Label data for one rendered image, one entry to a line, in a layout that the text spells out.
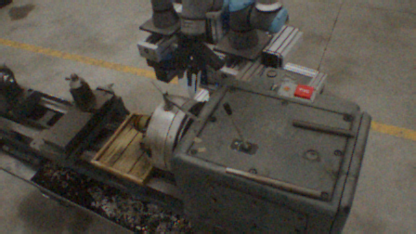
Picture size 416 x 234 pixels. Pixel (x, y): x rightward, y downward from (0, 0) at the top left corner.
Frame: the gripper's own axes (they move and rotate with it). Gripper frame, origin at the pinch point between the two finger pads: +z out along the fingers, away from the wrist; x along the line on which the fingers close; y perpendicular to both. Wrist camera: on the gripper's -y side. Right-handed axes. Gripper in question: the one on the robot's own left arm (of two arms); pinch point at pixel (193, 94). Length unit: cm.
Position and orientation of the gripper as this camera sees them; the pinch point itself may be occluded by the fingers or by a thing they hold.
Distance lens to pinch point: 114.4
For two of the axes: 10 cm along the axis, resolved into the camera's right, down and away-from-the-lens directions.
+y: -8.9, -2.5, 3.9
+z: -0.8, 9.1, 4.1
